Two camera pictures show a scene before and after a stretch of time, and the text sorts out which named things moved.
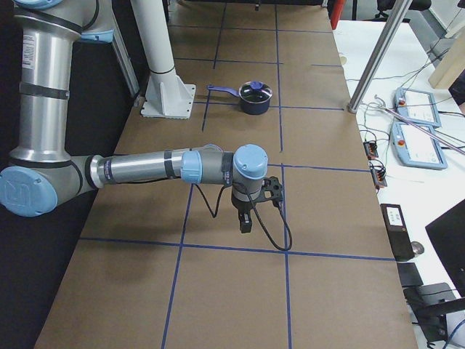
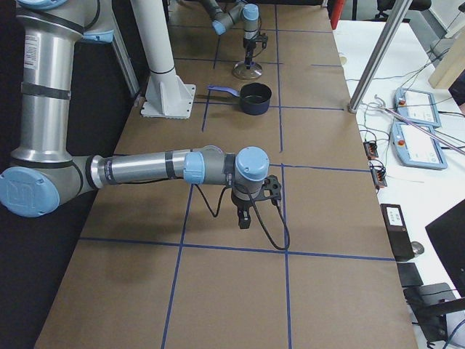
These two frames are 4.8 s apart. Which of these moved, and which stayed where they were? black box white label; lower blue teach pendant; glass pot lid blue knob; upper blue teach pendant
Moved: glass pot lid blue knob
Stayed: upper blue teach pendant; black box white label; lower blue teach pendant
